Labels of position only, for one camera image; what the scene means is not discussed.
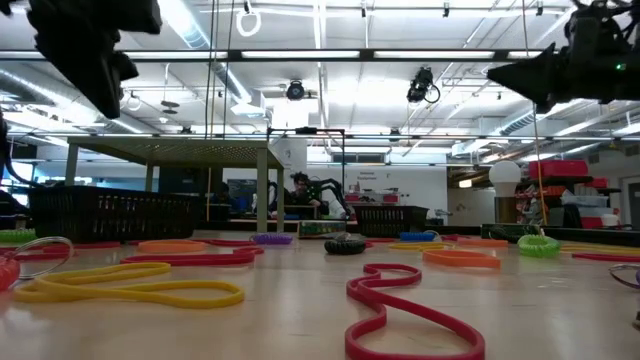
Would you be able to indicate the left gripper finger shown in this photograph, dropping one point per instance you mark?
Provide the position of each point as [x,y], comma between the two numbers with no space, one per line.
[70,55]
[112,65]

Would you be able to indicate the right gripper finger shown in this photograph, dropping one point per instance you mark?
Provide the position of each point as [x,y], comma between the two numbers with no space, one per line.
[535,62]
[537,90]

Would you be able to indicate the black mesh basket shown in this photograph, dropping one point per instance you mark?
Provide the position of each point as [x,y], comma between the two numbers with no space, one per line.
[125,215]
[390,220]

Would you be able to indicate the green coil wristband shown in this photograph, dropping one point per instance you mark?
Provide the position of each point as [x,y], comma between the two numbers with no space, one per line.
[525,247]
[15,236]

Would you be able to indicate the orange rubber band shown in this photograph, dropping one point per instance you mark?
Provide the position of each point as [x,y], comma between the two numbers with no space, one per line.
[170,249]
[460,261]
[482,243]

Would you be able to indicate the red rubber band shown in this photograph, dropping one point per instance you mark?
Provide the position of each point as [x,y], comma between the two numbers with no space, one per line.
[447,238]
[392,268]
[230,242]
[385,240]
[605,257]
[190,259]
[85,245]

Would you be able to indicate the yellow rubber band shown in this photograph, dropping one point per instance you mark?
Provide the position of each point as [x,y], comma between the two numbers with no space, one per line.
[125,270]
[600,248]
[420,246]

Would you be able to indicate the black coil wristband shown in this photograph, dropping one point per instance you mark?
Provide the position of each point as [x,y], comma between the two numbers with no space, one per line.
[345,247]

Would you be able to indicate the background black robot arm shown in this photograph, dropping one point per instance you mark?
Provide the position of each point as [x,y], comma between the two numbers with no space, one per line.
[332,185]

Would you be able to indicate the storage rack with bins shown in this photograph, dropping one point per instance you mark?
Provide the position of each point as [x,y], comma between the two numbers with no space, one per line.
[557,169]

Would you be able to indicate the lamp with white bulb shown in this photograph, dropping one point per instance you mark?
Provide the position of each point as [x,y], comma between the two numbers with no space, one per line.
[505,175]

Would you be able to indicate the green perforated metal shelf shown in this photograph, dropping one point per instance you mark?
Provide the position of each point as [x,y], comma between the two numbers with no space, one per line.
[165,150]

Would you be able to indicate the long ceiling light fixture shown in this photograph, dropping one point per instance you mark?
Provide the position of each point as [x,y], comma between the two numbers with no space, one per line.
[367,55]

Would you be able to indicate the person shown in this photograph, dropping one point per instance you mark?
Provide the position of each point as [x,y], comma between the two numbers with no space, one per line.
[223,192]
[301,187]

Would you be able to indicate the black ceiling spotlight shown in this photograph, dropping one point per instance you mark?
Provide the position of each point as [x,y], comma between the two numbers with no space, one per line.
[295,91]

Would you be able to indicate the blue coil wristband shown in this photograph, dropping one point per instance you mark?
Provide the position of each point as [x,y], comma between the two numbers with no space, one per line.
[417,237]

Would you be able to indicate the black ceiling camera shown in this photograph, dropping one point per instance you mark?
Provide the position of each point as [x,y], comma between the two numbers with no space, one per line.
[420,82]

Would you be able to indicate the thin black metal frame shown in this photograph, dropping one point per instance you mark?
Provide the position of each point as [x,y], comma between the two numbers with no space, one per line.
[305,131]

